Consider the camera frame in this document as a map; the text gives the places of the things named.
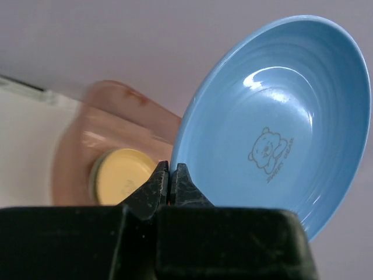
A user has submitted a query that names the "light blue plastic plate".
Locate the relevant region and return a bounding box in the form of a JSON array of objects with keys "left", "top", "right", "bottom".
[{"left": 170, "top": 15, "right": 371, "bottom": 239}]

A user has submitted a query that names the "pink translucent plastic bin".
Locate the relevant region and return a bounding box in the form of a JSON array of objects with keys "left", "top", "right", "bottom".
[{"left": 51, "top": 80, "right": 181, "bottom": 206}]

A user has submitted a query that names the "pale yellow plastic plate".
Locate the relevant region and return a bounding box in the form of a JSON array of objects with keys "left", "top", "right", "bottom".
[{"left": 88, "top": 148, "right": 156, "bottom": 205}]

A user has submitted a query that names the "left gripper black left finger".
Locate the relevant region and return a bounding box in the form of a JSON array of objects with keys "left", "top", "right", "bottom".
[{"left": 1, "top": 162, "right": 168, "bottom": 279}]

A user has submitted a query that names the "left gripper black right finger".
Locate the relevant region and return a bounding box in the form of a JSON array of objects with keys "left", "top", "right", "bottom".
[{"left": 156, "top": 163, "right": 319, "bottom": 279}]

